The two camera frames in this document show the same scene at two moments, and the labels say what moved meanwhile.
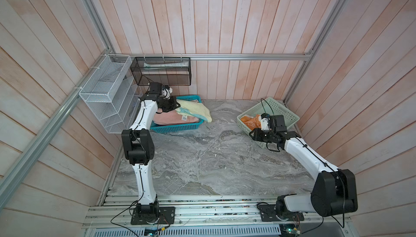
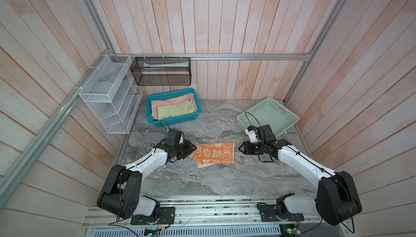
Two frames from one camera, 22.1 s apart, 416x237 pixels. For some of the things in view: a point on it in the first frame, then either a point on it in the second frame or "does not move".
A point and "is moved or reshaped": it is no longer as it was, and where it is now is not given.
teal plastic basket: (156, 129) → (179, 118)
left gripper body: (168, 105) → (183, 150)
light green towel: (195, 109) is moved or reshaped
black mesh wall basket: (168, 71) does not move
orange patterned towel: (252, 122) → (222, 153)
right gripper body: (262, 135) → (253, 147)
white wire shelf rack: (113, 92) does not move
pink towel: (163, 118) → (154, 104)
